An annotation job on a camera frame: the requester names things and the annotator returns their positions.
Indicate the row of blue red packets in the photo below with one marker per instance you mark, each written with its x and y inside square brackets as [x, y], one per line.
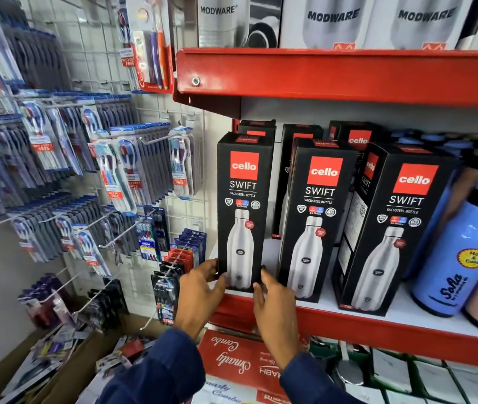
[188, 248]

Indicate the person's right forearm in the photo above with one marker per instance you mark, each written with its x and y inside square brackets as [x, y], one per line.
[312, 382]

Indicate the person's left forearm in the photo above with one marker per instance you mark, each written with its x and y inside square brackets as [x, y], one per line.
[159, 370]

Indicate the pile of loose packets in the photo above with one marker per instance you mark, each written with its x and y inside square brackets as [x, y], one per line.
[54, 357]

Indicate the person's right hand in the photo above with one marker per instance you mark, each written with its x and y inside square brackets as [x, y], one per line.
[276, 319]

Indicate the row of purple toothbrush packets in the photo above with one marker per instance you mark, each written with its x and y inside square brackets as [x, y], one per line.
[45, 302]

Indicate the row of black toothbrush packets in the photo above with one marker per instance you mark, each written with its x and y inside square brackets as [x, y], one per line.
[166, 290]
[106, 305]

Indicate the row of dark toothbrush packets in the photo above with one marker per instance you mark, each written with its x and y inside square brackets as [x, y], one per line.
[24, 46]

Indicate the row of small blue packets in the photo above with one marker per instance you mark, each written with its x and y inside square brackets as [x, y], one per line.
[152, 235]

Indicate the person's left thumb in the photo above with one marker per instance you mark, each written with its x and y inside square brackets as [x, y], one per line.
[221, 284]

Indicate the person's right thumb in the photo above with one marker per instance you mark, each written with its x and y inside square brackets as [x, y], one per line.
[258, 296]

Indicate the row of black bottle boxes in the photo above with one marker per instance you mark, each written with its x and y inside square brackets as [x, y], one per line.
[390, 231]

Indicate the person's left hand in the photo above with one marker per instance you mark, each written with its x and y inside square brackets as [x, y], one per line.
[197, 298]

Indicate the cardboard box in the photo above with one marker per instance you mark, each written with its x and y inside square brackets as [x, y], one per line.
[75, 370]

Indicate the black white-bottle print carton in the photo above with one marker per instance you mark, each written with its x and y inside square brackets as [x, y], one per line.
[245, 197]

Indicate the row of white green boxes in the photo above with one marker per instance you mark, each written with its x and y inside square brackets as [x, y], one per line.
[432, 382]

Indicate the red metal shelf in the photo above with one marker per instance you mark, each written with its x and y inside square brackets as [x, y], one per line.
[390, 332]
[339, 75]

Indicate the blue insulated bottle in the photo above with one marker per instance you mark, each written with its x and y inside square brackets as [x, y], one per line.
[459, 256]
[432, 231]

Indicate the red-backed toothbrush packets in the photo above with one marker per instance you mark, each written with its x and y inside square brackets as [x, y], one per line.
[150, 46]

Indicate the red combo box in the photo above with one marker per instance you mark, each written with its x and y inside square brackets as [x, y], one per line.
[239, 361]

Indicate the steel utensil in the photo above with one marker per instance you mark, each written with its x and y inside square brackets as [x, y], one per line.
[348, 370]

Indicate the clear toothbrush packet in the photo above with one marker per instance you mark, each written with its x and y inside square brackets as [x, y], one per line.
[181, 164]

